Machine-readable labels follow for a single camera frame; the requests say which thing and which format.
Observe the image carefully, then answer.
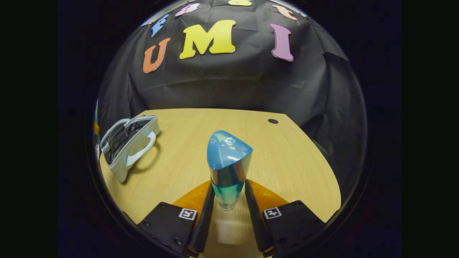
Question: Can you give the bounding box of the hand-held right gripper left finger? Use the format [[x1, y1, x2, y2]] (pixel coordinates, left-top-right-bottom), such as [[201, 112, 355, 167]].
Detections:
[[138, 180, 216, 257]]

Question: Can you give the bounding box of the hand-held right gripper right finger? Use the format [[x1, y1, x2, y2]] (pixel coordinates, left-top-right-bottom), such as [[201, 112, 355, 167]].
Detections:
[[245, 179, 326, 257]]

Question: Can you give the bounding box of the light blue suitcase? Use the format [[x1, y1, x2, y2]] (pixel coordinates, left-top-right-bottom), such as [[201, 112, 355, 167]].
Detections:
[[100, 115, 160, 183]]

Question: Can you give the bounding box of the blue capped teal bottle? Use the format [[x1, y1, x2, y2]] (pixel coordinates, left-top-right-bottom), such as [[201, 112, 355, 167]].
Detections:
[[207, 130, 253, 210]]

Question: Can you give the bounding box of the black backdrop cloth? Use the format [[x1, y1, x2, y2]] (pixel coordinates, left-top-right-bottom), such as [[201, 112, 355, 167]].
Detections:
[[96, 0, 368, 201]]

